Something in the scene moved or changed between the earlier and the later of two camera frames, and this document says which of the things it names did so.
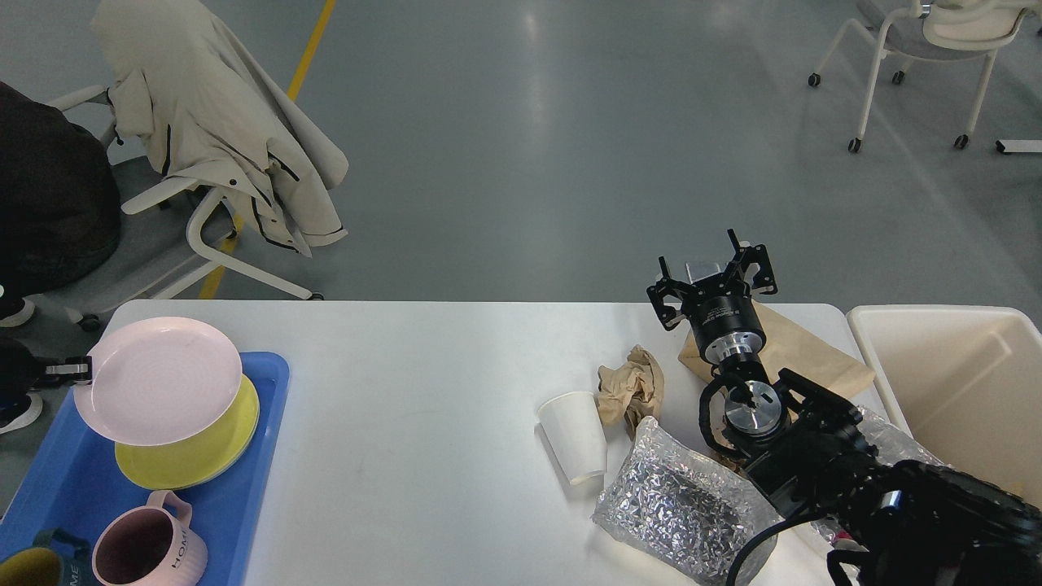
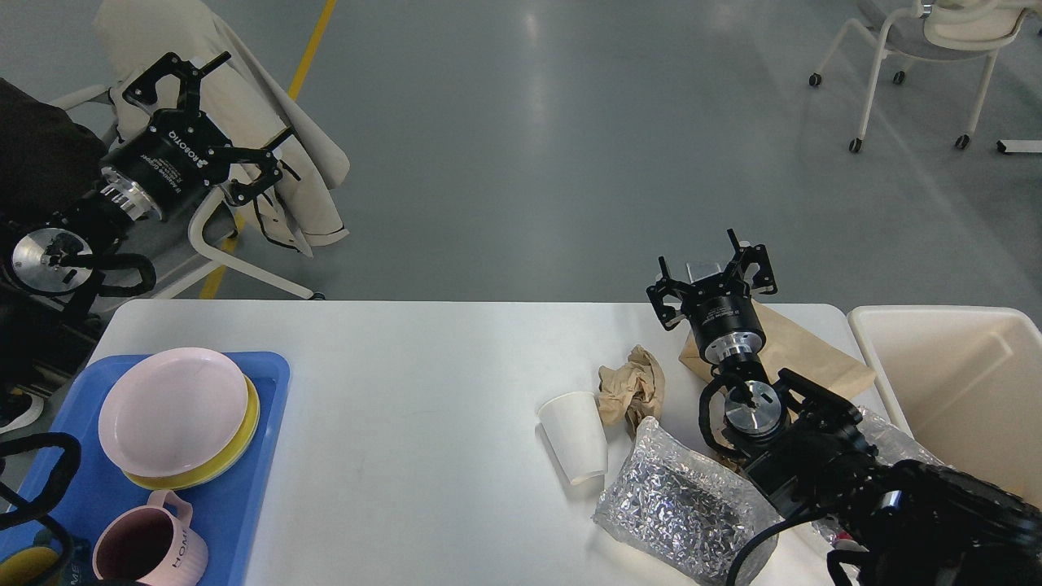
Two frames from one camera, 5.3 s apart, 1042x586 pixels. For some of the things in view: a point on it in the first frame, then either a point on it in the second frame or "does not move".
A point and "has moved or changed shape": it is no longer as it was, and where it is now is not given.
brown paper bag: x=791 y=346 does not move
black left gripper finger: x=76 y=369 → x=240 y=192
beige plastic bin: x=966 y=381 does not move
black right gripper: x=725 y=321 does not move
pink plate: x=159 y=381 has moved or changed shape
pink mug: x=152 y=544 does not move
